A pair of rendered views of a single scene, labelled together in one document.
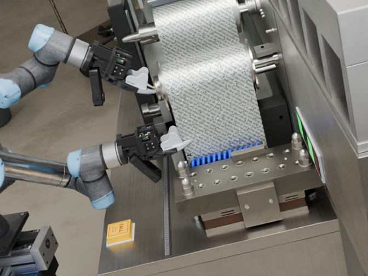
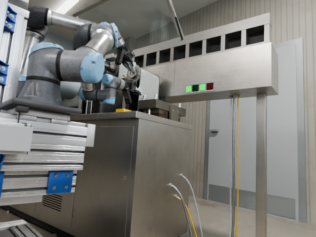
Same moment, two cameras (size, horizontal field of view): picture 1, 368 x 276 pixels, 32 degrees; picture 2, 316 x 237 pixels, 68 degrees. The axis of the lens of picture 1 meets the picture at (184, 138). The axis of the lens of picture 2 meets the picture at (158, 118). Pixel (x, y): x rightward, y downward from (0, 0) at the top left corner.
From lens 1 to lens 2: 196 cm
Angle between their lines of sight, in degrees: 67
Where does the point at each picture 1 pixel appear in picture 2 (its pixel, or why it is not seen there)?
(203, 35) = not seen: hidden behind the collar
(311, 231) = (187, 126)
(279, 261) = (179, 135)
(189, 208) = (158, 104)
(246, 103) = (156, 90)
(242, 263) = (172, 130)
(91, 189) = (112, 91)
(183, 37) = (125, 72)
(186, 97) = (144, 77)
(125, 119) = not seen: hidden behind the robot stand
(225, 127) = (150, 95)
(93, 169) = (116, 82)
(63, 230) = not seen: outside the picture
